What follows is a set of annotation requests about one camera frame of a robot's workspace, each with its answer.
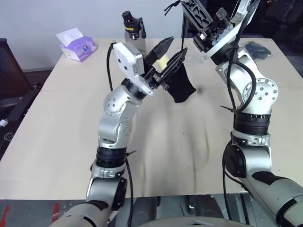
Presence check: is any grey robot torso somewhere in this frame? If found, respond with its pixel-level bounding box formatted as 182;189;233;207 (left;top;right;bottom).
139;218;240;227

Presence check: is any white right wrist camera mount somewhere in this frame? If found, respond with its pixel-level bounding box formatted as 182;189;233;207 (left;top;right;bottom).
204;20;247;66

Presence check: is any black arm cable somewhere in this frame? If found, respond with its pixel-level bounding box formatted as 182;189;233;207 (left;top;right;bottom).
107;42;134;227
222;22;256;222

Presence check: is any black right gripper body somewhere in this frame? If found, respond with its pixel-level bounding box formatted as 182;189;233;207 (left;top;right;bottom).
193;7;234;52

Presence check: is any black cloth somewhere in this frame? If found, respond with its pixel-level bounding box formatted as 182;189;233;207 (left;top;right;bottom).
164;0;197;104

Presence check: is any black mesh pouch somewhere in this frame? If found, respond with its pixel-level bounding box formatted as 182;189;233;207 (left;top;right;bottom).
244;42;271;59

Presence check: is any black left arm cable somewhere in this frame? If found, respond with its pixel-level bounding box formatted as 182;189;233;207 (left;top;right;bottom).
107;42;134;227

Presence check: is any black chair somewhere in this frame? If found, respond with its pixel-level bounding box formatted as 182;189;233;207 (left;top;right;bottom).
0;37;43;161

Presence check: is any steel bottle with black cap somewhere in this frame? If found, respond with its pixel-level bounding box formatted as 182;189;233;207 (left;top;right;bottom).
121;10;147;54

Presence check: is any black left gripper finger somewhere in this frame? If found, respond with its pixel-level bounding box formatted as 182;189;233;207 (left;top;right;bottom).
144;36;175;69
161;48;188;83

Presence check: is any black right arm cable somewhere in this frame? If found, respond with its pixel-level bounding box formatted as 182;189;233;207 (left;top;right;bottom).
222;22;256;222

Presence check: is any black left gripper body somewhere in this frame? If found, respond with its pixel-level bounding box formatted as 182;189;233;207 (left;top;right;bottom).
143;56;170;92

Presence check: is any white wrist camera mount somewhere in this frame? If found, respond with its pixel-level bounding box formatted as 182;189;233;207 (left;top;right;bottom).
204;20;247;66
112;42;155;96

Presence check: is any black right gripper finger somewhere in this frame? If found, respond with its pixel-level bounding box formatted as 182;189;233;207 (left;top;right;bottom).
180;0;215;33
230;0;259;25

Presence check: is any purple tissue box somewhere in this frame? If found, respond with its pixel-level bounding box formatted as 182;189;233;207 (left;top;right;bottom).
55;27;99;63

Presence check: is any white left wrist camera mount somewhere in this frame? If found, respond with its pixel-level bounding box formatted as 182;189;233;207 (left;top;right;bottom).
112;42;155;96

